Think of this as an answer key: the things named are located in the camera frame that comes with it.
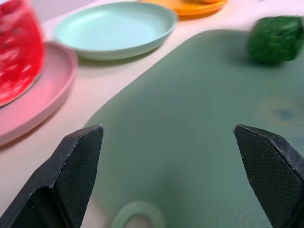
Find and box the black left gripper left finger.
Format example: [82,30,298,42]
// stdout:
[0,124,105,228]

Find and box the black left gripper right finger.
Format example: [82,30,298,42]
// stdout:
[233,123,304,228]

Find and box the pink plate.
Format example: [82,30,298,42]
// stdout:
[0,41,79,146]

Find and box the light green plate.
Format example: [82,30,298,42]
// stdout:
[54,1,179,60]

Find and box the orange plate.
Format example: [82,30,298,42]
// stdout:
[140,0,228,17]

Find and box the green cutting board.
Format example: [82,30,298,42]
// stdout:
[84,21,304,228]

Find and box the dark green vegetable toy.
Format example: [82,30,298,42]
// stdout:
[246,15,304,63]

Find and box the red watermelon slice toy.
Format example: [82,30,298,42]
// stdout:
[0,0,45,108]

